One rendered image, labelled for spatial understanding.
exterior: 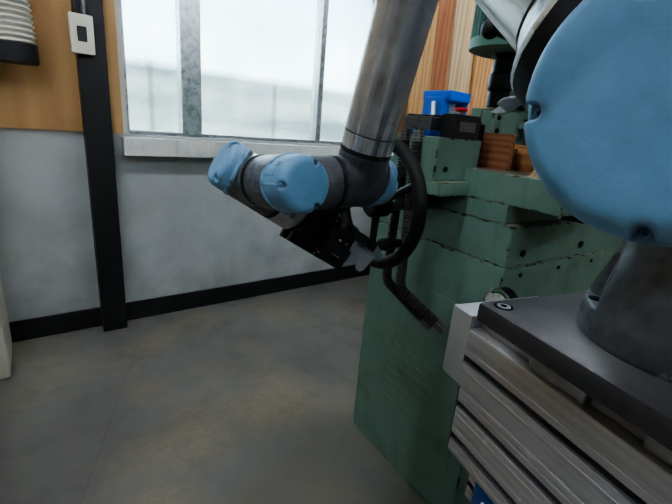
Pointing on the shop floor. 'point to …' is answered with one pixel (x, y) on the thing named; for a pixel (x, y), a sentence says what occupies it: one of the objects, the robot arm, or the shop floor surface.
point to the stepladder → (444, 101)
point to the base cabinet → (416, 449)
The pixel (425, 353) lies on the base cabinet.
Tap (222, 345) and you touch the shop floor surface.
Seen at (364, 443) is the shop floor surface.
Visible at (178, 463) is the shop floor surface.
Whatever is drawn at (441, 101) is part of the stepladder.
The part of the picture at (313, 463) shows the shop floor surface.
